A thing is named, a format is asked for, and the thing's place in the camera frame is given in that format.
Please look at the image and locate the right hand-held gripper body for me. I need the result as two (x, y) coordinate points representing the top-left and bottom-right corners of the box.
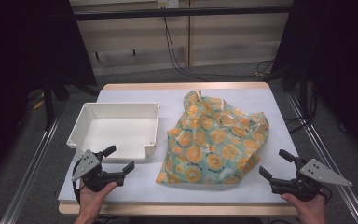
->
(269, 157), (353, 202)

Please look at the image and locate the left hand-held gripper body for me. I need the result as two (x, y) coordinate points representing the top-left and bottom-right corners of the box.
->
(72, 149), (127, 192)

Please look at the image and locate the white plastic box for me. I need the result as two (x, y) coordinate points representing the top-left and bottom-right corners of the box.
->
(65, 102), (161, 163)

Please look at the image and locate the orange slice print garment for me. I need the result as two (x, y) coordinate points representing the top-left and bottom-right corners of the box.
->
(156, 90), (270, 188)

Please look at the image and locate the person's right hand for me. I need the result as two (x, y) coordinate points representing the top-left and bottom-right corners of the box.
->
(281, 192), (326, 224)

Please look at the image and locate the person's left hand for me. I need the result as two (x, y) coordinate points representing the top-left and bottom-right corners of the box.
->
(77, 181), (118, 218)

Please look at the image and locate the white table mat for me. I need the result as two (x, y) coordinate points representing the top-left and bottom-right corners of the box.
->
(58, 88), (300, 205)

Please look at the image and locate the wooden table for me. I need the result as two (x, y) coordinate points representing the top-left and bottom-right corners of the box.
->
(58, 81), (299, 217)

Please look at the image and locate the black curtain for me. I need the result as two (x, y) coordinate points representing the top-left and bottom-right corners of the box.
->
(273, 0), (358, 162)
(0, 0), (98, 188)

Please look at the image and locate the black horizontal bar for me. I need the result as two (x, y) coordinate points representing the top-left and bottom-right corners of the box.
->
(74, 5), (293, 21)

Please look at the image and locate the left hand-held gripper black cable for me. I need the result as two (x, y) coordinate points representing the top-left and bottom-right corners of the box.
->
(72, 160), (87, 206)

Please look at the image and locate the hand-held gripper black cable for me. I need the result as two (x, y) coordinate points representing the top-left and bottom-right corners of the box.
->
(72, 160), (87, 206)
(320, 186), (334, 203)

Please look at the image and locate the right hand-held gripper black cable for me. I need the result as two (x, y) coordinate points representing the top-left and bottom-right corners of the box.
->
(320, 186), (334, 203)

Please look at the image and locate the metal floor rail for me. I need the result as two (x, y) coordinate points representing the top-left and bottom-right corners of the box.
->
(0, 113), (62, 224)
(284, 92), (358, 224)

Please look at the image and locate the black cable bundle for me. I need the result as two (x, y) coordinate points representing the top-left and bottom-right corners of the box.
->
(282, 88), (319, 134)

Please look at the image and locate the black stand post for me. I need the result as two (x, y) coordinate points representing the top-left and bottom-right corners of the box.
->
(42, 77), (56, 131)

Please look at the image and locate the long black floor cable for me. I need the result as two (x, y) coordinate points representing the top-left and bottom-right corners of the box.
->
(162, 15), (276, 79)

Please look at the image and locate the light wooden wall cabinet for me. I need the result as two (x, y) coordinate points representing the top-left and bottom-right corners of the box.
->
(69, 0), (294, 77)

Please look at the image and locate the white wall socket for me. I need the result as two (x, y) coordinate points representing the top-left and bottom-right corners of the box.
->
(157, 0), (181, 9)

